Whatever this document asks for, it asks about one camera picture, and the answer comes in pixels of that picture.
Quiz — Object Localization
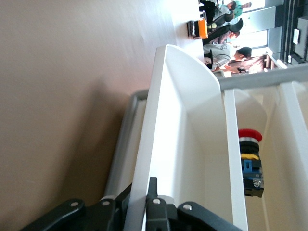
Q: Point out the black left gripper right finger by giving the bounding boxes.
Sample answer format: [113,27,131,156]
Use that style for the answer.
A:
[145,177,244,231]

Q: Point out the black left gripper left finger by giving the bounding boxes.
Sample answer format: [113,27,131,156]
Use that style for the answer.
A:
[20,185,132,231]

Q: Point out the white plastic drawer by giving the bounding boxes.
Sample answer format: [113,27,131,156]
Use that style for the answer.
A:
[223,83,289,231]
[276,80,308,231]
[124,44,226,231]

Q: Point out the red emergency stop button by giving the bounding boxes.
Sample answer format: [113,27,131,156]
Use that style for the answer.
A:
[238,128,265,198]

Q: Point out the person in grey shirt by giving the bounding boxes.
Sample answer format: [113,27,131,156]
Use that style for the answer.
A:
[203,43,253,72]

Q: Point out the brown background workbench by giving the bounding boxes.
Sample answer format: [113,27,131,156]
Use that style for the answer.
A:
[226,53,288,73]

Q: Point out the small black contact block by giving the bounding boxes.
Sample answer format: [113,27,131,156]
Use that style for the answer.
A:
[187,20,196,38]

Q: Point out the black office chair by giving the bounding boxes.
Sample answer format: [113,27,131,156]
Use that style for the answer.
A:
[203,18,244,45]

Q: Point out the person wearing face mask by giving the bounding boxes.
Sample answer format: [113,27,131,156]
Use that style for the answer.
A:
[218,30,241,45]

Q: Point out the person in light shirt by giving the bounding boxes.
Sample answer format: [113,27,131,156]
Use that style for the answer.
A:
[216,0,238,15]

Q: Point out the person in green shirt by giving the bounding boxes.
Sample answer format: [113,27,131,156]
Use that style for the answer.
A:
[234,0,253,18]

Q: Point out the dark background cabinet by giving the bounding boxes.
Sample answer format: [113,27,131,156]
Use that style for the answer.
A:
[274,0,308,65]

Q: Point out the orange button enclosure box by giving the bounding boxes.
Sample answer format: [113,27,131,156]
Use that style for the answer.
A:
[194,18,209,39]

